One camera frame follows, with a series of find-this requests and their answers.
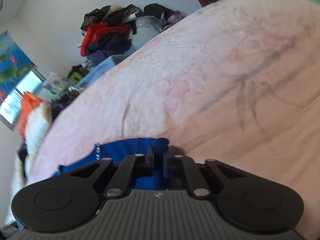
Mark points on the pink floral bed blanket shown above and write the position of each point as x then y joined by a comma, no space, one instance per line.
236,81

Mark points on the black clothes pile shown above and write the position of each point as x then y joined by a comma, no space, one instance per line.
114,15

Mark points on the orange plastic bag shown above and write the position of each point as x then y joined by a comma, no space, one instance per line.
28,104

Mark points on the window with grey frame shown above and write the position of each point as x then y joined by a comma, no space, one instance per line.
11,105

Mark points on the white printed quilt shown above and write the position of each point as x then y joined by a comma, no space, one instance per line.
18,179

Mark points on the red garment on pile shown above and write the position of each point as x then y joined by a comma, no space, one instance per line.
98,30

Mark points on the light blue towel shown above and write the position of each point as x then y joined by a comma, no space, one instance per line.
100,70

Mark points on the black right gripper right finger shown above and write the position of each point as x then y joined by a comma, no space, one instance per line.
244,200

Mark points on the green and black bag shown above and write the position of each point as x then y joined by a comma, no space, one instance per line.
77,73

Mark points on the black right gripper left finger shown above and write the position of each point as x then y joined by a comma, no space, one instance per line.
71,199

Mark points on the black fuzzy garment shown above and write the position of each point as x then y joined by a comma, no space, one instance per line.
63,101

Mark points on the clear plastic bag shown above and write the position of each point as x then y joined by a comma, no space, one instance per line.
148,27

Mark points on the lotus print roller blind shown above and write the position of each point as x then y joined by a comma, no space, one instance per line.
15,65

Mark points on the blue knit sweater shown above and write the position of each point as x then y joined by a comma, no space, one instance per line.
118,150

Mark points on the white quilted jacket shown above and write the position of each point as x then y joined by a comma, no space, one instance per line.
38,124

